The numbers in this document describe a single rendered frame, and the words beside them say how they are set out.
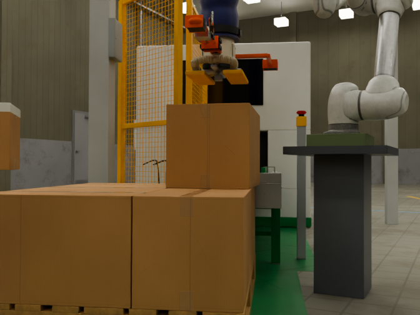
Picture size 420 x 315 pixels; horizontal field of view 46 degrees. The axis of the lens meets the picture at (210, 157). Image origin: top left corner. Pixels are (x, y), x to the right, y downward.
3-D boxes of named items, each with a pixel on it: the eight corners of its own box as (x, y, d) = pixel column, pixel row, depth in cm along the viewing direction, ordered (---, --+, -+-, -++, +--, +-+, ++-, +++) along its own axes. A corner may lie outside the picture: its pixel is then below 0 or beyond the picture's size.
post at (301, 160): (295, 257, 352) (296, 117, 354) (305, 257, 351) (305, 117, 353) (296, 259, 345) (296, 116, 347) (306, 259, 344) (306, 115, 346)
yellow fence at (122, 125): (111, 239, 433) (113, 0, 437) (121, 238, 440) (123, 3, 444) (177, 252, 372) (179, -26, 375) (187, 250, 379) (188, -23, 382)
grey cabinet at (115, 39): (116, 62, 395) (116, 25, 396) (122, 62, 395) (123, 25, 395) (107, 57, 375) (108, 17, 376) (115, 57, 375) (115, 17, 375)
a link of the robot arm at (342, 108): (334, 126, 272) (334, 86, 273) (367, 125, 262) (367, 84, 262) (322, 124, 259) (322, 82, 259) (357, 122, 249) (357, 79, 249)
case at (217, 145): (192, 183, 295) (192, 116, 295) (259, 184, 287) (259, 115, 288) (165, 188, 236) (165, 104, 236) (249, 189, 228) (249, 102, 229)
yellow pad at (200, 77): (197, 85, 283) (197, 76, 283) (215, 84, 281) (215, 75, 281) (184, 74, 249) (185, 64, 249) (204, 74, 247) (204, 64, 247)
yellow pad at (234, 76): (230, 84, 279) (230, 75, 280) (248, 84, 278) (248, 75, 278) (222, 74, 246) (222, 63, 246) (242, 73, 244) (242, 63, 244)
